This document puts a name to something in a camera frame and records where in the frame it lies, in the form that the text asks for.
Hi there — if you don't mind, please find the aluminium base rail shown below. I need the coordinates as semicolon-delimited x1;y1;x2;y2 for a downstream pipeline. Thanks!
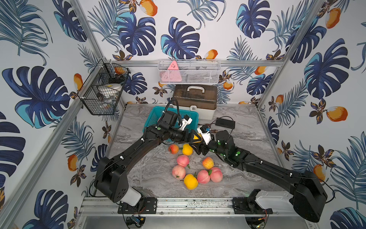
79;193;298;217

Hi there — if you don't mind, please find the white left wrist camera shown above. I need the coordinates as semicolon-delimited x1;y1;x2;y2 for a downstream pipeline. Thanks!
179;115;193;131

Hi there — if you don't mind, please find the clear wall shelf basket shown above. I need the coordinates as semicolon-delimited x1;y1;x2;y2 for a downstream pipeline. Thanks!
157;60;221;85

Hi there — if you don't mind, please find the yellow peach front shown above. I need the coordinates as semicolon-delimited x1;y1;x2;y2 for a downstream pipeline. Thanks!
184;174;199;190

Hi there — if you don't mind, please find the small red orange peach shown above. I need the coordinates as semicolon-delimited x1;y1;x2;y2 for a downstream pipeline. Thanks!
168;144;180;155

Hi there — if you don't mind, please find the black wire wall basket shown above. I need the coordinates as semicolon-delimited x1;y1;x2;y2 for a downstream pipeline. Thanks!
77;59;131;115

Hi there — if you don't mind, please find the black battery box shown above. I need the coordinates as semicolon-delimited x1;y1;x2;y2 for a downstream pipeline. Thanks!
215;118;235;129

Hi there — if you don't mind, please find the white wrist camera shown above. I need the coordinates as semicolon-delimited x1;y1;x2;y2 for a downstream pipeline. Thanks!
197;125;212;145
179;115;193;131

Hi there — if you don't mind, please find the teal plastic basket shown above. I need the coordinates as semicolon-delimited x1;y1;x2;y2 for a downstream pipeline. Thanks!
143;106;199;141

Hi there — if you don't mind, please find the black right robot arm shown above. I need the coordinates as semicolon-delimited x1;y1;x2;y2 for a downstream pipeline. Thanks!
191;130;328;223

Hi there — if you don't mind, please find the pink peach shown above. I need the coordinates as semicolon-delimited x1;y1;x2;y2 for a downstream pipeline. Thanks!
197;170;211;184
209;167;223;183
176;155;190;168
172;165;186;180

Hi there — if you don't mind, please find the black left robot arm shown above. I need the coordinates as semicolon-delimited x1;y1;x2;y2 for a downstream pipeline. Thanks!
94;111;202;203

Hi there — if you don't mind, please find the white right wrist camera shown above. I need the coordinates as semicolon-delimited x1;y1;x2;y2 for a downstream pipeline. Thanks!
197;125;212;145

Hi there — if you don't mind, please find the white bowl in basket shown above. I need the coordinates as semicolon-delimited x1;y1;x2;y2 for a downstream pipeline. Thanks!
98;84;122;99

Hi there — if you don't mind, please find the orange yellow peach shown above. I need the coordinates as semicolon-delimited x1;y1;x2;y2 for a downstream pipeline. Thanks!
202;157;214;170

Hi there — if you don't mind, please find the white brown storage box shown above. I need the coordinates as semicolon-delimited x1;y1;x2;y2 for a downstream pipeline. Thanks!
173;85;218;120

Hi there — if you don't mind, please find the pink triangle item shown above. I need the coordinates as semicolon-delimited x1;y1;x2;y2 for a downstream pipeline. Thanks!
160;61;182;83

